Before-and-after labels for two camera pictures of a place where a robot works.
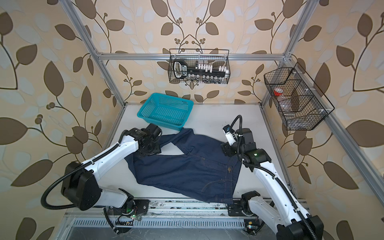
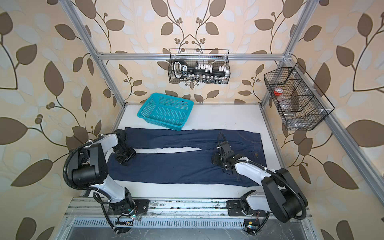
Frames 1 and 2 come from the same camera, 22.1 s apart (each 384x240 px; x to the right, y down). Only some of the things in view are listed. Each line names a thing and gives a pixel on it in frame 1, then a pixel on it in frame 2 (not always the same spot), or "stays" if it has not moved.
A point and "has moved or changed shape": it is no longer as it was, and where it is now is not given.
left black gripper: [158, 150] → [123, 162]
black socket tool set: [204, 73] stays
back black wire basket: [198, 66] stays
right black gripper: [227, 149] → [214, 158]
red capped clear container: [278, 91] stays
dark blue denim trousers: [203, 169] has moved or changed shape
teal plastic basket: [166, 110] stays
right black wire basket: [301, 104] stays
